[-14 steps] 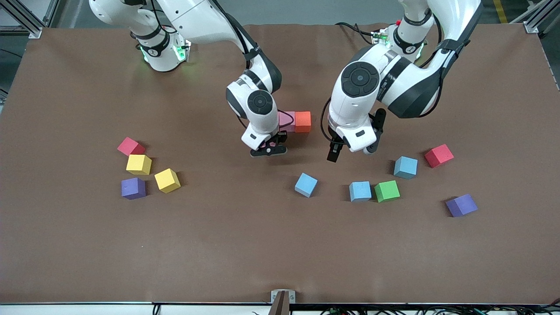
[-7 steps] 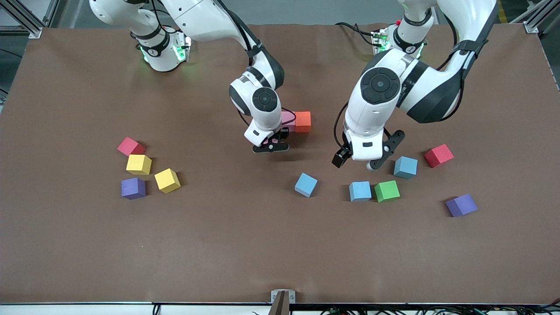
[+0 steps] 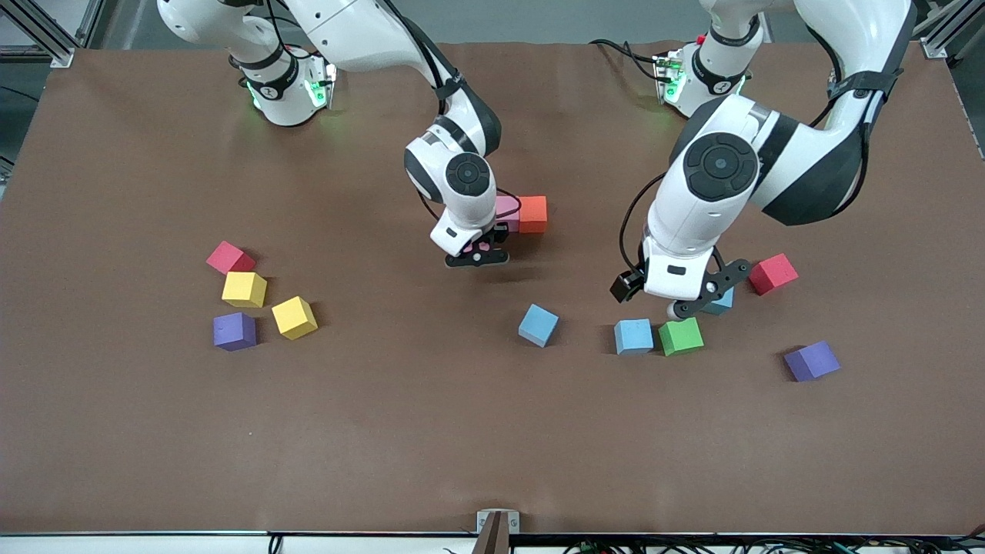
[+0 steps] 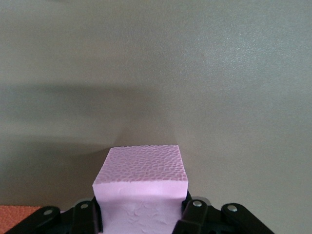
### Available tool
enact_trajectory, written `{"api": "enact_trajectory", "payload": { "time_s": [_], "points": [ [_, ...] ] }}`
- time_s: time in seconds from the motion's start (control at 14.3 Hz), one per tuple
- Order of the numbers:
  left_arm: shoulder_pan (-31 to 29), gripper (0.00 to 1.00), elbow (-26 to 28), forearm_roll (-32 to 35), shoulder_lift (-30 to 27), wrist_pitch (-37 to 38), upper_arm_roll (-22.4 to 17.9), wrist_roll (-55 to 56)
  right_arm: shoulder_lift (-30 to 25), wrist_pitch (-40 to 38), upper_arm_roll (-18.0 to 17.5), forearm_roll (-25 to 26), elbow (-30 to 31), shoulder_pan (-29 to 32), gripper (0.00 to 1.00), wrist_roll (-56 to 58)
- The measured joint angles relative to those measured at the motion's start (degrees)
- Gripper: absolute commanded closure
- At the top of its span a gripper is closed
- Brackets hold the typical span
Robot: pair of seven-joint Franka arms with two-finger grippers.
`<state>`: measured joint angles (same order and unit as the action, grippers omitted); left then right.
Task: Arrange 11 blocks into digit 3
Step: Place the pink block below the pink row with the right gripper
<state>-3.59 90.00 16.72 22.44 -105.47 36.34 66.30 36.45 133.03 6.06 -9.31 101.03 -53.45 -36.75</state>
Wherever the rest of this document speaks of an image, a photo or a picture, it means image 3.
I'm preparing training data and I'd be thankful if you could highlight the orange foam block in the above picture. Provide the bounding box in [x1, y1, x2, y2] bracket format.
[519, 195, 549, 235]

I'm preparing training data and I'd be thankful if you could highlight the yellow foam block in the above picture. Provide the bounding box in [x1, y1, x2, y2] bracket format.
[222, 272, 269, 309]
[272, 296, 319, 341]

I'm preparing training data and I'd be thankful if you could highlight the purple foam block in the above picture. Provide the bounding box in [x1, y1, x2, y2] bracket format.
[783, 340, 841, 383]
[212, 312, 258, 352]

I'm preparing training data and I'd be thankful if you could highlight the green foam block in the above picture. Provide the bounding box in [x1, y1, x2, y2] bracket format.
[658, 316, 705, 357]

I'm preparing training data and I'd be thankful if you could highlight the red foam block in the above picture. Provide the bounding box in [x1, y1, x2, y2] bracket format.
[205, 240, 257, 275]
[749, 252, 800, 297]

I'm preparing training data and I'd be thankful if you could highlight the brown table cover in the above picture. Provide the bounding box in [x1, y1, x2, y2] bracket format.
[0, 40, 985, 536]

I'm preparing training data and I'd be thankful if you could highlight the metal base connector plate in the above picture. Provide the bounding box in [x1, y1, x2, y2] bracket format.
[653, 50, 687, 105]
[306, 52, 340, 110]

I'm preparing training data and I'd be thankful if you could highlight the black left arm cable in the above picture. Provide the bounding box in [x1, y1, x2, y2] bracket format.
[618, 31, 874, 287]

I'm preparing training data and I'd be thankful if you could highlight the black base power cable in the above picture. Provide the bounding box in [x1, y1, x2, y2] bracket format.
[589, 38, 664, 82]
[265, 19, 343, 66]

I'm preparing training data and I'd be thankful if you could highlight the tangled cable bundle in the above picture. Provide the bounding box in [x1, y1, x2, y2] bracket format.
[562, 535, 985, 554]

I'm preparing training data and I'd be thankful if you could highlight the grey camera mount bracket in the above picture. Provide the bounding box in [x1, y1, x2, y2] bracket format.
[476, 508, 521, 554]

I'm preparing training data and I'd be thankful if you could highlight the aluminium frame profile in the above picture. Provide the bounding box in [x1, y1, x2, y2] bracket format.
[0, 0, 105, 70]
[916, 0, 985, 61]

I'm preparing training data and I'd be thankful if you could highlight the white table edge rail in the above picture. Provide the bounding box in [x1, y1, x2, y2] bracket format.
[0, 531, 985, 554]

